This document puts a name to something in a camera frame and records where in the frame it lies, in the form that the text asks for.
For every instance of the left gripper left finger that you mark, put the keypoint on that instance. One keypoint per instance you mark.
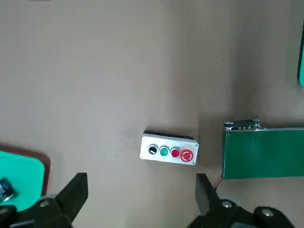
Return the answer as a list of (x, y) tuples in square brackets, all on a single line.
[(47, 213)]

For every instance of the green belt conveyor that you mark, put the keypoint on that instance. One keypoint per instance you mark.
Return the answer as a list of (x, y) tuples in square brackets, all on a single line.
[(261, 154)]

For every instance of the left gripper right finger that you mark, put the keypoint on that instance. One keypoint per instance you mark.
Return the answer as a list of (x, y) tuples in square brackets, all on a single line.
[(225, 216)]

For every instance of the grey push button control box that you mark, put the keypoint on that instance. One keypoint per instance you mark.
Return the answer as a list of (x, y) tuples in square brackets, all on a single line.
[(166, 142)]

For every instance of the green plastic tray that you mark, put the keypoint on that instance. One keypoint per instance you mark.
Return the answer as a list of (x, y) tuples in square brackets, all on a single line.
[(23, 171), (301, 59)]

